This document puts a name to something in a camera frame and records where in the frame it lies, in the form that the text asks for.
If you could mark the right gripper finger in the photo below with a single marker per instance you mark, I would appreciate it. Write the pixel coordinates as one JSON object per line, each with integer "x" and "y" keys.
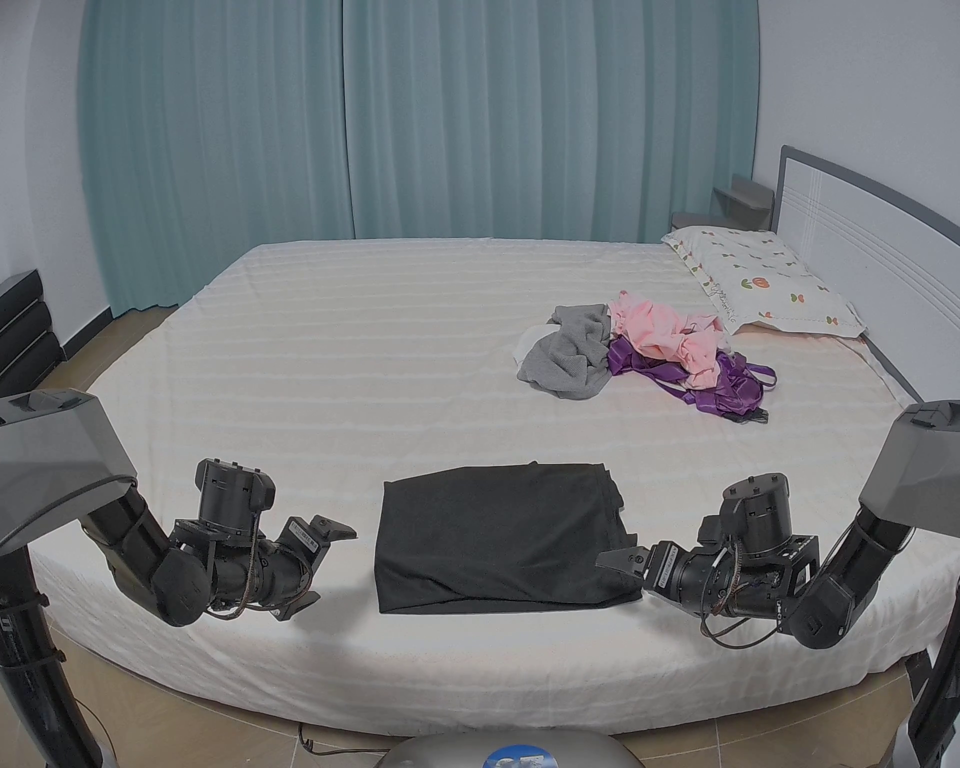
{"x": 626, "y": 562}

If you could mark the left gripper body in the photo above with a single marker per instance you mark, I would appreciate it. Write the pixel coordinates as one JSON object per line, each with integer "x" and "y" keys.
{"x": 277, "y": 574}

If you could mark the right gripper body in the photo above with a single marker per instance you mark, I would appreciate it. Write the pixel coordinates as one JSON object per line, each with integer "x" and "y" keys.
{"x": 697, "y": 577}

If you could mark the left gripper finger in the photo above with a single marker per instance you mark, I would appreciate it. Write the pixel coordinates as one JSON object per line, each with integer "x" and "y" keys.
{"x": 298, "y": 607}
{"x": 334, "y": 529}

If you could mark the black T-shirt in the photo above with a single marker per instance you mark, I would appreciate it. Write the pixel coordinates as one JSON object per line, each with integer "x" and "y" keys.
{"x": 502, "y": 540}

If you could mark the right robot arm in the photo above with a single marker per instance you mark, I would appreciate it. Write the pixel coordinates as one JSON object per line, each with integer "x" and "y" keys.
{"x": 900, "y": 465}

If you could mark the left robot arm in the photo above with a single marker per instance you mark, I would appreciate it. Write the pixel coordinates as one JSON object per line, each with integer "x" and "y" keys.
{"x": 60, "y": 450}

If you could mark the bed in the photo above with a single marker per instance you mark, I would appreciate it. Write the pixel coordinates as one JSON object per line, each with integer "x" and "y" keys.
{"x": 375, "y": 337}

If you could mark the dark grey garment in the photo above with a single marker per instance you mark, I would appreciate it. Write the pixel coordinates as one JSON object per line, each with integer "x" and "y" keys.
{"x": 750, "y": 416}

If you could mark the purple garment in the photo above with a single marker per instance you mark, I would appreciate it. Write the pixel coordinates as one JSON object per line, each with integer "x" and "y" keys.
{"x": 724, "y": 394}

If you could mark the pink garment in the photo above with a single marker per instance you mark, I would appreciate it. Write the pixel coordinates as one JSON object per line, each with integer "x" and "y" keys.
{"x": 667, "y": 341}

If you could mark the white garment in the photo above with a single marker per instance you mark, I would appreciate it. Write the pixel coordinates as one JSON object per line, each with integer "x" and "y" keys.
{"x": 529, "y": 345}

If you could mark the white printed pillow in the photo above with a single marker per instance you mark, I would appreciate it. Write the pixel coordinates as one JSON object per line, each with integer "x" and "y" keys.
{"x": 765, "y": 285}

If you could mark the black chest of drawers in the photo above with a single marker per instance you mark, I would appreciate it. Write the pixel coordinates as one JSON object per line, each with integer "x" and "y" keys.
{"x": 26, "y": 330}

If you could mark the grey bedside table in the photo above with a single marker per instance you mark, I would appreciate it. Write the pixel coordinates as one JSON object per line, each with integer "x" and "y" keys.
{"x": 739, "y": 202}

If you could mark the blue-green curtain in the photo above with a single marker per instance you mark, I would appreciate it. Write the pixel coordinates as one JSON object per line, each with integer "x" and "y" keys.
{"x": 412, "y": 135}

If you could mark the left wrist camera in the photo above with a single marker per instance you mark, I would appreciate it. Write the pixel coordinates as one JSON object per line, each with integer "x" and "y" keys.
{"x": 259, "y": 495}

